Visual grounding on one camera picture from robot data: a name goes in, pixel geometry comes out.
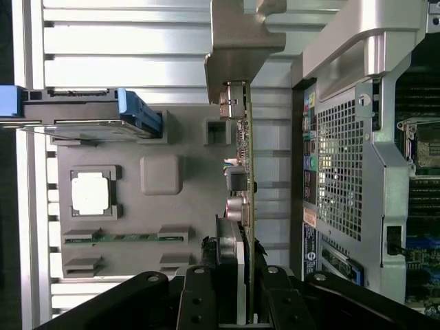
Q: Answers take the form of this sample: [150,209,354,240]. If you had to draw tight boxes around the bare green RAM stick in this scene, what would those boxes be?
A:
[64,232,188,243]

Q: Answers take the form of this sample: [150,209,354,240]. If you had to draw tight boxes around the grey parts rack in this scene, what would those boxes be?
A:
[22,102,238,280]

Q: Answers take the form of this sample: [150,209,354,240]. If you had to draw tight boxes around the silver CPU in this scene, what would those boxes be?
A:
[71,170,114,217]

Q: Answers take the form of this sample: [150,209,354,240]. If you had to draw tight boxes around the green motherboard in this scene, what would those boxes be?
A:
[393,51,440,310]

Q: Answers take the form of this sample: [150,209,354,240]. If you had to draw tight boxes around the blue disk carrier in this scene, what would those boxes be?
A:
[0,85,162,138]

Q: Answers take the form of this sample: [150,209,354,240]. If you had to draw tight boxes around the CPU socket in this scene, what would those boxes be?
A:
[397,120,440,176]

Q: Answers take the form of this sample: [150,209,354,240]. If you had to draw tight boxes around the hard disk with blue label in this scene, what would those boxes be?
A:
[20,87,138,138]

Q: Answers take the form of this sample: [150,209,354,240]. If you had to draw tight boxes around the open black PC case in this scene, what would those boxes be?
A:
[290,0,440,316]

